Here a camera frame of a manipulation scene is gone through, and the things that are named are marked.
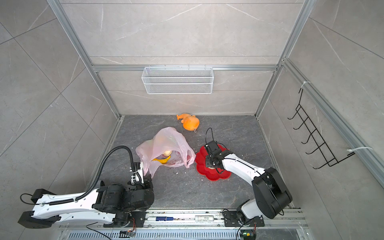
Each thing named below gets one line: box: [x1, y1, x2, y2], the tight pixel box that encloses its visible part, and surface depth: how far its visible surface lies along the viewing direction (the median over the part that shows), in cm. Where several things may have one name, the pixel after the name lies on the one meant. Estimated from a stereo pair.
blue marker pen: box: [155, 216, 175, 221], surface depth 74 cm
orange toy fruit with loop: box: [176, 113, 200, 133], surface depth 109 cm
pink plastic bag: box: [135, 127, 196, 178], surface depth 90 cm
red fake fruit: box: [166, 157, 178, 165], surface depth 95 cm
